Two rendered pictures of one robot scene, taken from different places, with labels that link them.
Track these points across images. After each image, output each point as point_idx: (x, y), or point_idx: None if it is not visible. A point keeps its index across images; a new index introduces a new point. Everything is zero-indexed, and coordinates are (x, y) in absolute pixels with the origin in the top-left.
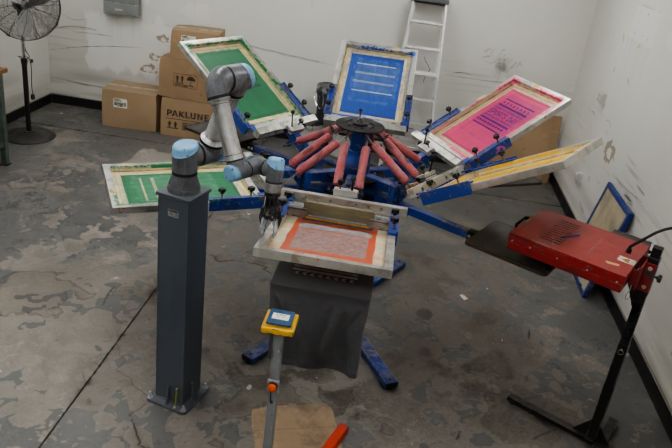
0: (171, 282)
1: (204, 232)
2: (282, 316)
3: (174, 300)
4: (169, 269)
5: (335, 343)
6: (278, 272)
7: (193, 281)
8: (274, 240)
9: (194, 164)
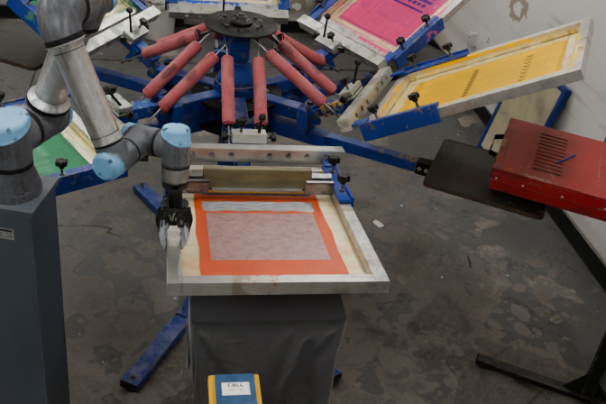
0: (14, 332)
1: (55, 245)
2: (237, 387)
3: (23, 356)
4: (8, 315)
5: (294, 381)
6: (196, 297)
7: (50, 322)
8: (184, 251)
9: (28, 149)
